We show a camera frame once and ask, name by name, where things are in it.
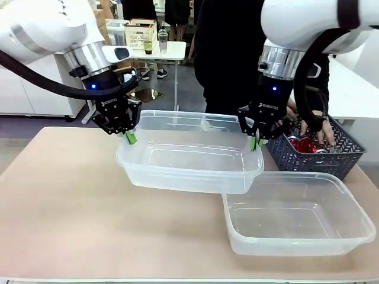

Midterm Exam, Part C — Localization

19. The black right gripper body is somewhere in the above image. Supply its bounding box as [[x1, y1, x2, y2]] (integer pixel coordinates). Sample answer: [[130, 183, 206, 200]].
[[250, 73, 293, 125]]

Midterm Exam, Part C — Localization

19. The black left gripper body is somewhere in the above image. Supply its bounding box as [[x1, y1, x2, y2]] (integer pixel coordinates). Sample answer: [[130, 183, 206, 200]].
[[80, 69, 131, 127]]

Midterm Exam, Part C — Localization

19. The clear plastic bin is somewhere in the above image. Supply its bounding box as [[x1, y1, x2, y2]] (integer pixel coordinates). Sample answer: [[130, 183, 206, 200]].
[[221, 170, 377, 257], [115, 109, 265, 195]]

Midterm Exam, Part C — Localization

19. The person left forearm black sleeve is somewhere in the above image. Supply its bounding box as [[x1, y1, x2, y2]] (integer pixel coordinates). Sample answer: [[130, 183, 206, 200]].
[[318, 55, 331, 119]]

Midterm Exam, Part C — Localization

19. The dark grey perforated basket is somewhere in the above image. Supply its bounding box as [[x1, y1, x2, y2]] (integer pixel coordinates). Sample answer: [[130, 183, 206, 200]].
[[264, 116, 368, 182]]

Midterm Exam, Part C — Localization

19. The person right hand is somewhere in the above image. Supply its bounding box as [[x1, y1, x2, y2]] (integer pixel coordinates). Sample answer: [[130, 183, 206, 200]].
[[285, 98, 307, 134]]

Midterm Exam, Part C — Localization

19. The person left hand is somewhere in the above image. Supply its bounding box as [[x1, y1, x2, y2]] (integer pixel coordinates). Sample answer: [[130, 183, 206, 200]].
[[315, 117, 338, 147]]

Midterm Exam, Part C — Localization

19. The red drink can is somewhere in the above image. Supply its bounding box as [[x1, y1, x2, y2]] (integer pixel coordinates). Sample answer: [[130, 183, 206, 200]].
[[297, 137, 320, 155], [285, 134, 300, 149]]

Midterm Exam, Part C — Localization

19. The gold reflective floor plate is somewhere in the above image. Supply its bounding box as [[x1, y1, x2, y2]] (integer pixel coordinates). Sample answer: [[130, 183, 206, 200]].
[[146, 88, 166, 102]]

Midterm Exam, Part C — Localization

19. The person torso in black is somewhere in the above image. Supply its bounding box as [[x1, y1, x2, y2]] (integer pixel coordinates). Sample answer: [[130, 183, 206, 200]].
[[192, 0, 331, 120]]

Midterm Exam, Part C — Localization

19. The white container with dark window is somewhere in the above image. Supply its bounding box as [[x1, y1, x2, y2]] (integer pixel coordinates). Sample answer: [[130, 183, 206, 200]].
[[105, 18, 129, 48]]

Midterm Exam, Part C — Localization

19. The plastic cup with green drink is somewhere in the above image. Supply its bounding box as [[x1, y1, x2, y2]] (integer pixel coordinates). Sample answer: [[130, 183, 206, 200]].
[[143, 33, 154, 56]]

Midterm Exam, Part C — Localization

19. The white cabinet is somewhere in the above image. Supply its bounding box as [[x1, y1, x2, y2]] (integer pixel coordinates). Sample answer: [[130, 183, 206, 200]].
[[0, 52, 88, 117]]

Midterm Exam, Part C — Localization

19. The white folding table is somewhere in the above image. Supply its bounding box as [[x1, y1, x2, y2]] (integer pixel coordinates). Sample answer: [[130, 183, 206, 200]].
[[105, 40, 188, 125]]

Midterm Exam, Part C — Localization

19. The clear cup with dome lid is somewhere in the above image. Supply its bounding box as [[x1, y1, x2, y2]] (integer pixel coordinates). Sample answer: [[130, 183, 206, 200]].
[[157, 28, 169, 54]]

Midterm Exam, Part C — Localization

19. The cardboard box stack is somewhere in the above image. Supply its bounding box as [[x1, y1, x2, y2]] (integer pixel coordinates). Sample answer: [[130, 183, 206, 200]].
[[94, 0, 114, 46]]

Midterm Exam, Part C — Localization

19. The background person in dark clothes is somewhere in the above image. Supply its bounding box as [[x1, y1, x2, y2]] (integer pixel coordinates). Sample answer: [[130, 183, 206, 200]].
[[120, 0, 168, 80]]

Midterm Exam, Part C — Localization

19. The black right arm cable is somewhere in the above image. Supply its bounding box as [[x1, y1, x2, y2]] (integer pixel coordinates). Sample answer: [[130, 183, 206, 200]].
[[293, 29, 331, 134]]

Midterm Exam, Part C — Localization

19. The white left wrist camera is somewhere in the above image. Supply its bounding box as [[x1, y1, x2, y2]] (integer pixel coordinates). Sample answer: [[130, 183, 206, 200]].
[[101, 45, 134, 64]]

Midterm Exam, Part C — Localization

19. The black sleeved left arm cable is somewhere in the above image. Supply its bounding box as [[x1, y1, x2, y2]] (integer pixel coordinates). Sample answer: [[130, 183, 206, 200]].
[[0, 49, 139, 101]]

